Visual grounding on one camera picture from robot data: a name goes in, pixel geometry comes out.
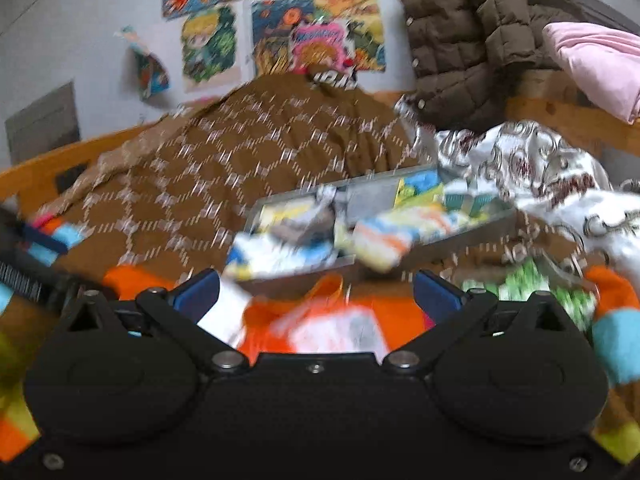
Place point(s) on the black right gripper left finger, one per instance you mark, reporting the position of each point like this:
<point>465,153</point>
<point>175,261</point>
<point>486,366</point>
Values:
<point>203,316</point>

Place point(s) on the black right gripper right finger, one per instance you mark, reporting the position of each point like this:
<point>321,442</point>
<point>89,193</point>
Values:
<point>454,314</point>

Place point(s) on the white sock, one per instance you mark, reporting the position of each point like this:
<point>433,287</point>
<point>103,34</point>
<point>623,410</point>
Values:
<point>254,256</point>

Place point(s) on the beige grey cloth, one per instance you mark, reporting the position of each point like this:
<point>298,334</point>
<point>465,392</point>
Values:
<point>312,226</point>

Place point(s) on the blue white tissue packet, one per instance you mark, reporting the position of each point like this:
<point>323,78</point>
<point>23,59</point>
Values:
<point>469,195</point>

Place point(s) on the green patterned cloth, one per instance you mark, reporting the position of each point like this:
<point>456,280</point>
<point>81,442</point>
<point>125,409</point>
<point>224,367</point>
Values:
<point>578,297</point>

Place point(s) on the brown patterned quilt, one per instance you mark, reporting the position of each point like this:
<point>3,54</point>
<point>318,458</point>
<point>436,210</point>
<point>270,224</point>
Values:
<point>171,200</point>

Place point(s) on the orange white packet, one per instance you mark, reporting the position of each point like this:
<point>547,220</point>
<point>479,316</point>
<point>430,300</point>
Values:
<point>330,320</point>

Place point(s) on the metal tray with drawing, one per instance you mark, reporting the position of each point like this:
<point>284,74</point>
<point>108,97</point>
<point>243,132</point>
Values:
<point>418,186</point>

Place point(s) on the colourful striped blanket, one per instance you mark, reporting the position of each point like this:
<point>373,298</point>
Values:
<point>614,331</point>

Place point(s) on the white floral satin sheet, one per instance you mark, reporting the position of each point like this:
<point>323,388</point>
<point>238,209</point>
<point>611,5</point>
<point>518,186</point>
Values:
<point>534,169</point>

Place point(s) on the brown puffer jacket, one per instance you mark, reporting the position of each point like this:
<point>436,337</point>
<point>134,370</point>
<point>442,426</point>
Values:
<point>468,54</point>

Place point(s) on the pink cloth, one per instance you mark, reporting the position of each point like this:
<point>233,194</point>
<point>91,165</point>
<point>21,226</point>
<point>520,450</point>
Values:
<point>603,62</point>

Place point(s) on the wooden bed frame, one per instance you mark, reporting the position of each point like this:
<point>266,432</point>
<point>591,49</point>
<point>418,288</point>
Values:
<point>545,96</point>

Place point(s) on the cartoon wall posters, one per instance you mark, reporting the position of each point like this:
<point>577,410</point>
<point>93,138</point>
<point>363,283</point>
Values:
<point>217,38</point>

